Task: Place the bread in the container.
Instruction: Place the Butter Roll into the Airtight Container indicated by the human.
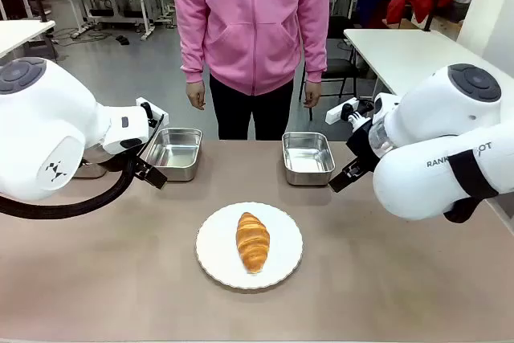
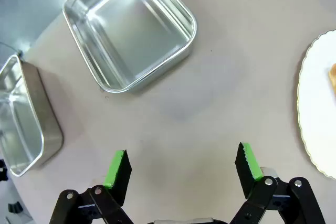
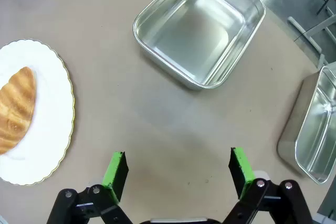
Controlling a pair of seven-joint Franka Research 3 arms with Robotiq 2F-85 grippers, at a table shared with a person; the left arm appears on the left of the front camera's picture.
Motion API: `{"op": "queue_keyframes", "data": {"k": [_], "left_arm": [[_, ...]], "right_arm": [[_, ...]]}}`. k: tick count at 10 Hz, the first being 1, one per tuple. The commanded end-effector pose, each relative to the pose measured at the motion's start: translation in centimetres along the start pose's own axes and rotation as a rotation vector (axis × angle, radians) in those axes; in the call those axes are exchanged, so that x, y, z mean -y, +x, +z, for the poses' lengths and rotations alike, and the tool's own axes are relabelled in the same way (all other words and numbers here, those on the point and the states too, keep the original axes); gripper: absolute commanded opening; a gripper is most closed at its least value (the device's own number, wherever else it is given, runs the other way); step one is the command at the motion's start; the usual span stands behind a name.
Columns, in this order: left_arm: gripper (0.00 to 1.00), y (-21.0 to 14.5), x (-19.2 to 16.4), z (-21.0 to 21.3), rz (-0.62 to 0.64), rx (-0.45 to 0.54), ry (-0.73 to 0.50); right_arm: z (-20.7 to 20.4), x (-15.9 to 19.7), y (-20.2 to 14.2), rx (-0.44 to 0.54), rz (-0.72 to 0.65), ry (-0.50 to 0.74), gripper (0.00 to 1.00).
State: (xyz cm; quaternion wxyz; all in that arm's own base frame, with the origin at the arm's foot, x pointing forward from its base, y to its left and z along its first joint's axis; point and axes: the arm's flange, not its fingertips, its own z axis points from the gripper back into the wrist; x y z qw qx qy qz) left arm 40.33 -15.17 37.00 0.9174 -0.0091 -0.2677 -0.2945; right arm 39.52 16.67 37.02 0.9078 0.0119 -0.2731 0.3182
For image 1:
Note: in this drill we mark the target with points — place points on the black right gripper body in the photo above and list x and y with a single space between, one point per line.
361 144

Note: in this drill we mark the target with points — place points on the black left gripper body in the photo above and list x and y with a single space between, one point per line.
124 160

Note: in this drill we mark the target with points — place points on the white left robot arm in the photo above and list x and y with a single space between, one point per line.
44 126

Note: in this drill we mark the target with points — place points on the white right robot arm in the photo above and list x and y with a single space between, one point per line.
437 146

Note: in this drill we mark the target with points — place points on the rectangular steel container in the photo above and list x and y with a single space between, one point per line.
308 160
173 154

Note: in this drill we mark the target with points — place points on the golden croissant bread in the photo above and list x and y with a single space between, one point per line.
252 242

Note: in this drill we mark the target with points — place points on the person left hand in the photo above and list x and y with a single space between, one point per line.
312 95

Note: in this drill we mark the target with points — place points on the person right hand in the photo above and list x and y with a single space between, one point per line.
196 96

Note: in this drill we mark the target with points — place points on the black office chair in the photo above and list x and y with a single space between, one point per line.
341 62

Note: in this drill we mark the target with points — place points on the white scalloped plate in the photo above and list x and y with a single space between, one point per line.
217 246

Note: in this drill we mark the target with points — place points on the white side table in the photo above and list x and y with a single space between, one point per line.
20 35
401 58

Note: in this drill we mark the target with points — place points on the black trousers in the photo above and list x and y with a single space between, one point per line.
237 114

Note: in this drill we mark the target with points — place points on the pink hoodie torso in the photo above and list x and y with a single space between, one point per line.
253 17

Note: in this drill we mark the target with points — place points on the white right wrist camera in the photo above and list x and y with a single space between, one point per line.
339 112

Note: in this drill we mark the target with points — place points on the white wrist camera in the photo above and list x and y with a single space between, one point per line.
154 107
339 112

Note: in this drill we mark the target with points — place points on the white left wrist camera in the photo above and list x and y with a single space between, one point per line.
154 107

